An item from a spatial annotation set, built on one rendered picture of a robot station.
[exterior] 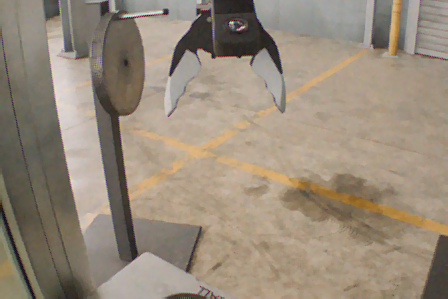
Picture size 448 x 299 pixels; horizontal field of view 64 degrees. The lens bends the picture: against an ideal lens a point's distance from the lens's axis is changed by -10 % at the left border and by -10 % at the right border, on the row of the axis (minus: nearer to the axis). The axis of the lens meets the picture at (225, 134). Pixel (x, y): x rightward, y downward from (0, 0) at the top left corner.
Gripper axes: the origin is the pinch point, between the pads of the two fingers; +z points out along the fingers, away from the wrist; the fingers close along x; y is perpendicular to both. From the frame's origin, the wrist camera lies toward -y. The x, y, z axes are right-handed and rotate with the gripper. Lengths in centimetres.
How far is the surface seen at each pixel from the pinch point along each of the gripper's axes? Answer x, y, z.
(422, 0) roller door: -299, 437, 16
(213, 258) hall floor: -1, 74, 91
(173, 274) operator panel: 5.9, -25.9, 1.3
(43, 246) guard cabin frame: 13.7, -28.5, -3.6
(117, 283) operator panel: 9.9, -26.8, 1.3
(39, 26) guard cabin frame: 12.1, -26.5, -16.6
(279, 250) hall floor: -28, 76, 91
